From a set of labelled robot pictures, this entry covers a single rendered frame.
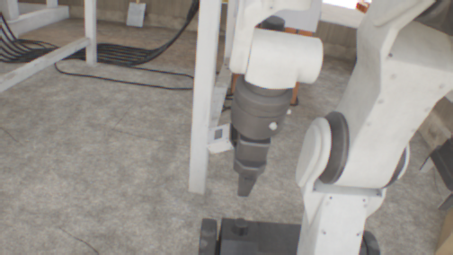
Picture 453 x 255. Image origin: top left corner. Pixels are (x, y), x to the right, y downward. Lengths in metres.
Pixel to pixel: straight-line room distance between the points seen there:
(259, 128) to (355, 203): 0.30
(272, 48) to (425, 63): 0.23
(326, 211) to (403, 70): 0.32
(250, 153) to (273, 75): 0.14
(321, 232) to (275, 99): 0.33
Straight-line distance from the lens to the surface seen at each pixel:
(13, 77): 1.93
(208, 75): 1.08
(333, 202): 0.63
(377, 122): 0.51
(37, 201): 1.36
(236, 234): 0.89
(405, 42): 0.49
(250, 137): 0.47
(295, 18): 1.47
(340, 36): 3.92
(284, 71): 0.40
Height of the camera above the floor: 0.91
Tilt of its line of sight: 31 degrees down
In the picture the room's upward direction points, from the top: 9 degrees clockwise
